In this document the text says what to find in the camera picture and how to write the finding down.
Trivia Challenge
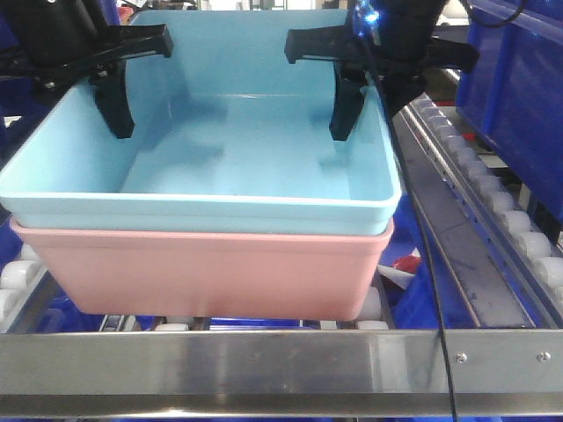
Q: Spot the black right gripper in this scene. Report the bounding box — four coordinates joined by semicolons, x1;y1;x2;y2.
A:
284;1;479;142

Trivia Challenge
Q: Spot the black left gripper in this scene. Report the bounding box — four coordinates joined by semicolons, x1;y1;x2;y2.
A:
1;1;174;139

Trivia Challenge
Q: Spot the light blue plastic box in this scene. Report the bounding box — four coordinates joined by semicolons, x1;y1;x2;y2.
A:
1;9;401;236

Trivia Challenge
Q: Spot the pink plastic box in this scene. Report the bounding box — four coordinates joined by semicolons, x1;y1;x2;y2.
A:
11;221;393;321

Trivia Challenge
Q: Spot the stainless steel shelf rack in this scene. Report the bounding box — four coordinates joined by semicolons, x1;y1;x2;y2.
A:
0;65;563;419

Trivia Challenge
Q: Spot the blue crate far right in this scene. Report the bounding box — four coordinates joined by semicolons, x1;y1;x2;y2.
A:
456;1;562;219

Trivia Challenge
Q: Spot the white roller conveyor track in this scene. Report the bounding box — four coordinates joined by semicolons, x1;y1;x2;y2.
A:
412;95;562;305

